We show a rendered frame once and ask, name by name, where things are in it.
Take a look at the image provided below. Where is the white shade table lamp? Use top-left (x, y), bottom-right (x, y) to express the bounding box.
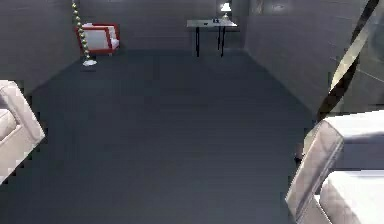
top-left (220, 2), bottom-right (233, 22)

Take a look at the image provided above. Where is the beaded gold floor lamp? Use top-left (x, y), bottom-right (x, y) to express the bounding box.
top-left (70, 0), bottom-right (98, 67)

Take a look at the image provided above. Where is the grey black-legged side table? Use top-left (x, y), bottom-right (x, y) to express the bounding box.
top-left (186, 18), bottom-right (239, 58)

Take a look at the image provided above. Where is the red white armchair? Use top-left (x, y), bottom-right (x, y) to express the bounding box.
top-left (74, 22), bottom-right (121, 56)

